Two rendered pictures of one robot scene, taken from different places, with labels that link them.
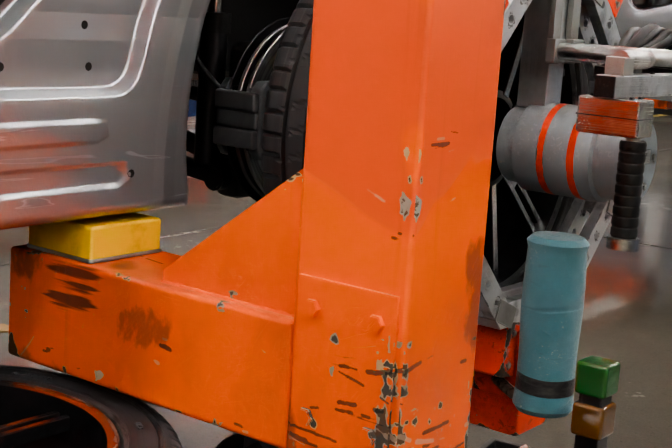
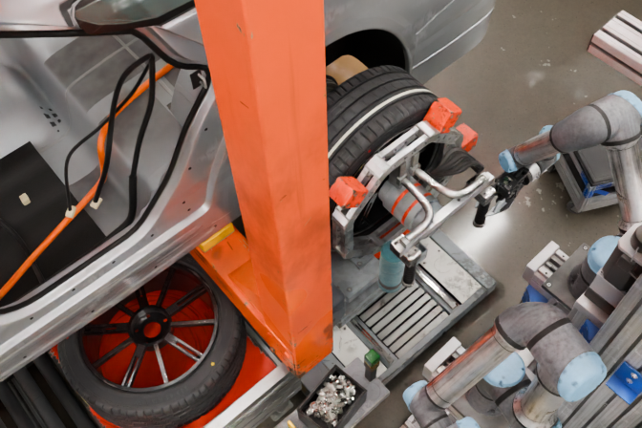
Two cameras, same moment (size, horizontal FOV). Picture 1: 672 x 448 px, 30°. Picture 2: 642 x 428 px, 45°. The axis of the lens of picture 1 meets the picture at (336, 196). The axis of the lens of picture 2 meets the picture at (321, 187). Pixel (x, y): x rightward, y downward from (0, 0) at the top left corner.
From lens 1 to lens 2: 211 cm
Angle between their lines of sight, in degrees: 50
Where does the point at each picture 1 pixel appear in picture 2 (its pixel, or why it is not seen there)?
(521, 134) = (386, 201)
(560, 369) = (392, 284)
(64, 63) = (178, 216)
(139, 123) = (215, 213)
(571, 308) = (395, 273)
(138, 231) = (223, 233)
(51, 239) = not seen: hidden behind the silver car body
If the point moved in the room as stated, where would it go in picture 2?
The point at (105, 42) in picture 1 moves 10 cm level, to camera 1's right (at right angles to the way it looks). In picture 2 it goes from (194, 199) to (224, 204)
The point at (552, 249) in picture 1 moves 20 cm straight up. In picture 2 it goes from (387, 261) to (390, 232)
